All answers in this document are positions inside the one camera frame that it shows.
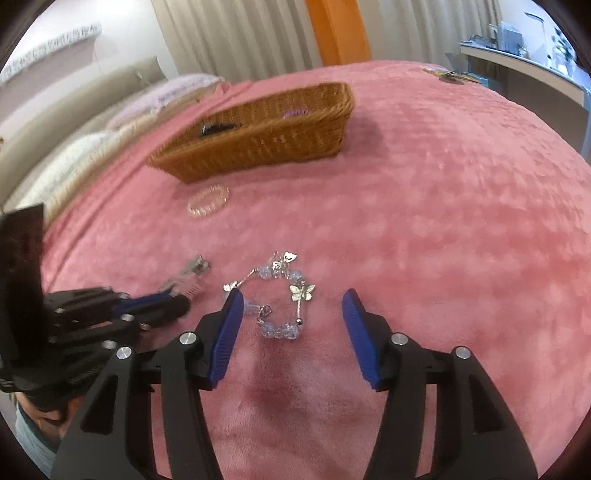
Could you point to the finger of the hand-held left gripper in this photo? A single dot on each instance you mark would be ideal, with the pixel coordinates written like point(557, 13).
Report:
point(143, 302)
point(166, 314)

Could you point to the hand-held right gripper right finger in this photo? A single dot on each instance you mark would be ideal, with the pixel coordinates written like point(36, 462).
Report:
point(364, 341)

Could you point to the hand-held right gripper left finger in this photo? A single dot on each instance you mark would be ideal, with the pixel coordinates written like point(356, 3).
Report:
point(226, 341)

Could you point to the silver metal hair clip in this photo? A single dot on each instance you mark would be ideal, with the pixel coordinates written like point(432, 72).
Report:
point(189, 272)

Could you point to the black hair accessory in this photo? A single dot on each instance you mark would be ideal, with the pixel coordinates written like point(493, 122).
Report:
point(217, 129)

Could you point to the brown wicker basket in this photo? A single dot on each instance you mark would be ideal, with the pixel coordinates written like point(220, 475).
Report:
point(258, 143)

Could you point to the person's left forearm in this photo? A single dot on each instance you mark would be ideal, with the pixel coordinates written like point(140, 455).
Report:
point(32, 438)

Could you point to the white floral pillow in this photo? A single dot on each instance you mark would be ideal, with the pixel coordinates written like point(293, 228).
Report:
point(69, 166)

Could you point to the pink pillow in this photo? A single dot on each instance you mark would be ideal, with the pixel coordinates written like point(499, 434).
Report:
point(171, 92)

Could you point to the beige padded headboard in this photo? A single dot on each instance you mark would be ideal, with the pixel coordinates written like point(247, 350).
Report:
point(69, 92)

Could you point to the colourful small packets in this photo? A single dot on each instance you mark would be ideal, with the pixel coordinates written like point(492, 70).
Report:
point(450, 76)

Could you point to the grey curtain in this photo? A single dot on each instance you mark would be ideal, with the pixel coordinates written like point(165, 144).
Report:
point(231, 32)

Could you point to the orange curtain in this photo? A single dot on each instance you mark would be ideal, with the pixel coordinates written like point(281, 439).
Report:
point(339, 32)

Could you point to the white desk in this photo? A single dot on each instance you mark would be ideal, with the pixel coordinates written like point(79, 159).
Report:
point(531, 69)

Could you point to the boxes on desk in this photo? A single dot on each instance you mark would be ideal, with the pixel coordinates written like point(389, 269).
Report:
point(508, 34)

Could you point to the flower vase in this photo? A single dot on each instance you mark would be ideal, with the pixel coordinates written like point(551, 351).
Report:
point(563, 46)

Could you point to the white carved wall shelf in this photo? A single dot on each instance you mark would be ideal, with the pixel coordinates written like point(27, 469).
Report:
point(46, 48)

